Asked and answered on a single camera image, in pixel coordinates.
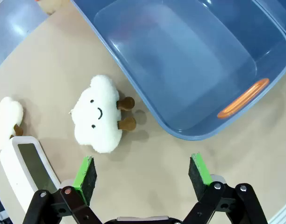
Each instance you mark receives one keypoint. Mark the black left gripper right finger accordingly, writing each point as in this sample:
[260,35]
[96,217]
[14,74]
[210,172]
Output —
[203,182]

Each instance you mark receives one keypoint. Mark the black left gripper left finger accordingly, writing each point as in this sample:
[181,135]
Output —
[84,182]

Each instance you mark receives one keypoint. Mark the white digital clock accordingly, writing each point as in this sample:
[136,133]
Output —
[28,170]

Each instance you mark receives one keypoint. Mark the blue plastic basket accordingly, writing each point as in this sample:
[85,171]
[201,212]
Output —
[194,67]

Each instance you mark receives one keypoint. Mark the white cloud plush smiling face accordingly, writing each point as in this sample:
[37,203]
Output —
[98,114]

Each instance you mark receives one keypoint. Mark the white cloud plush toy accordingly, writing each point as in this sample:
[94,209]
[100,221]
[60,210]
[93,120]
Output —
[6,121]

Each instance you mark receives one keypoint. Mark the cream plush toy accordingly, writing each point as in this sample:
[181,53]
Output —
[49,5]

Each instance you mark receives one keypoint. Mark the blue plastic bin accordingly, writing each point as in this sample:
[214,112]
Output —
[279,16]

